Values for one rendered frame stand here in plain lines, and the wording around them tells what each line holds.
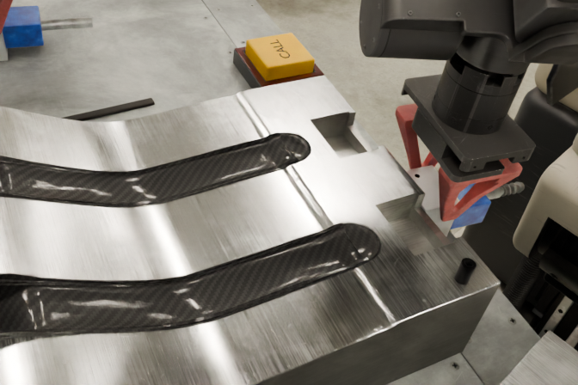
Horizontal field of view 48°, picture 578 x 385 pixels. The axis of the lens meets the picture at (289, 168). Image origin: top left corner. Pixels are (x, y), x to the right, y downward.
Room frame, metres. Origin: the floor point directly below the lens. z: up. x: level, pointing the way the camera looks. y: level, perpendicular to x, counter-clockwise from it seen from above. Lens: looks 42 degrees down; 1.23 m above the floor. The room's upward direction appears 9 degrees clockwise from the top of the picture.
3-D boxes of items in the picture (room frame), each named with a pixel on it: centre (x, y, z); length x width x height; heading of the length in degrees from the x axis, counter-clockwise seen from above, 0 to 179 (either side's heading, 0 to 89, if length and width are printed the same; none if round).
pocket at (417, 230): (0.34, -0.10, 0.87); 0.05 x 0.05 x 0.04; 32
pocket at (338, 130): (0.43, -0.04, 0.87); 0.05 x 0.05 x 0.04; 32
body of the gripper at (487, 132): (0.42, -0.13, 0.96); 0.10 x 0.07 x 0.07; 27
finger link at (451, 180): (0.41, -0.14, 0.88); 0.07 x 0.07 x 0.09; 27
